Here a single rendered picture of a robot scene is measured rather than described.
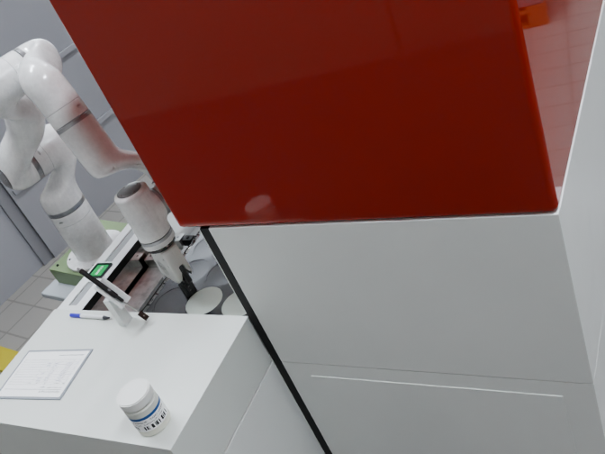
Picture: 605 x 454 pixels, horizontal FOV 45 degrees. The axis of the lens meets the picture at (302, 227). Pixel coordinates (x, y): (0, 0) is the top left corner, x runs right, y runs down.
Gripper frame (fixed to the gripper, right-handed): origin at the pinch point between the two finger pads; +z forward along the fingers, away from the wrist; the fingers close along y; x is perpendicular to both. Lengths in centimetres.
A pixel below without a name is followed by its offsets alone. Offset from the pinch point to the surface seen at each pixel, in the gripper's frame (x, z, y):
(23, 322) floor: -27, 94, -211
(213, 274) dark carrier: 7.9, 2.1, -0.1
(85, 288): -17.2, -3.4, -25.7
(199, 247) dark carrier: 13.0, 2.2, -15.1
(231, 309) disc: 2.0, 1.9, 16.5
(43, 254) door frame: 6, 88, -251
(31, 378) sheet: -42.0, -4.7, -4.8
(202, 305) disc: -1.3, 1.9, 7.5
